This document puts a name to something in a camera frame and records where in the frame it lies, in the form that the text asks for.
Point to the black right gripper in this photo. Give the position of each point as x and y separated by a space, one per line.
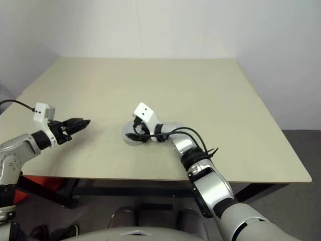
143 129

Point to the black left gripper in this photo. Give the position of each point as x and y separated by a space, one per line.
59 131

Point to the grey round motor housing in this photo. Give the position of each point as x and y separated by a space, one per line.
130 133

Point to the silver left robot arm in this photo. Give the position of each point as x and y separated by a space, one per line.
17 148

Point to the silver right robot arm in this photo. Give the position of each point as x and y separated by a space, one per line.
215 185

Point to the orange red box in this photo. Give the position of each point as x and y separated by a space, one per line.
37 182

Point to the dark rounded shape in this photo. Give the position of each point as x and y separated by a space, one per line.
123 217

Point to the silver robot torso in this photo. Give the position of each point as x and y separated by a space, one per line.
130 234

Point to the dark shoe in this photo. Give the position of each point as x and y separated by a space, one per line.
40 231
71 229

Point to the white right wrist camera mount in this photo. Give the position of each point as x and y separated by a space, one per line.
145 113

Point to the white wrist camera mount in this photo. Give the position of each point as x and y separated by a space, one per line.
40 113
145 113

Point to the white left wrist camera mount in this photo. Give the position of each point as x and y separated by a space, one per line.
40 113

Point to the black metal table frame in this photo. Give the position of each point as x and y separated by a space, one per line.
100 192

